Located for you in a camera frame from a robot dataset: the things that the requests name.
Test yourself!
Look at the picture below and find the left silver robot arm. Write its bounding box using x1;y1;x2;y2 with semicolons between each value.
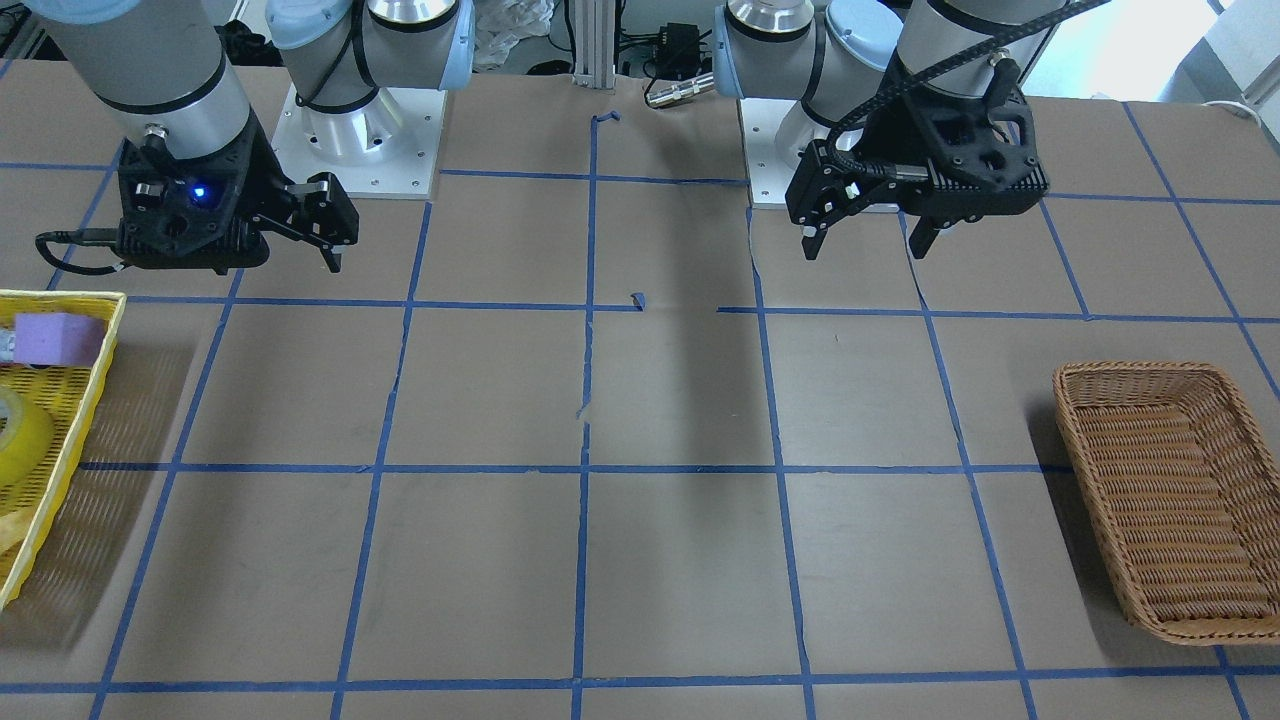
712;1;1074;260

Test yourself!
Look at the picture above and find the brown wicker basket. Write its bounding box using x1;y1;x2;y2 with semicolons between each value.
1052;361;1279;646

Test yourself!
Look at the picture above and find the silver metal connector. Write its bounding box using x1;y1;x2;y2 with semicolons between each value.
644;72;716;110

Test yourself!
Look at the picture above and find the yellow tape roll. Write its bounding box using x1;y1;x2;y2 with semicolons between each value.
1;386;55;489

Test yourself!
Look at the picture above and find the yellow plastic basket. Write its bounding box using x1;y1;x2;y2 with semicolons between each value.
3;290;127;605

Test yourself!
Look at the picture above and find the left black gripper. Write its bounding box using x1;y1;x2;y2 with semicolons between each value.
785;88;1050;263

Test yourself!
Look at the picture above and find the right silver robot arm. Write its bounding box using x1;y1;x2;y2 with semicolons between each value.
29;1;476;275

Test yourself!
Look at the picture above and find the black electronics box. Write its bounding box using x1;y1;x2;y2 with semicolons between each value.
645;23;710;81

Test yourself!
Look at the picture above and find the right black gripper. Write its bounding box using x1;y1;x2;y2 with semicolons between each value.
116;129;360;273

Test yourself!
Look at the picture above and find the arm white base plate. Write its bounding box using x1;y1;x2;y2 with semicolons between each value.
739;97;829;211
271;88;451;200

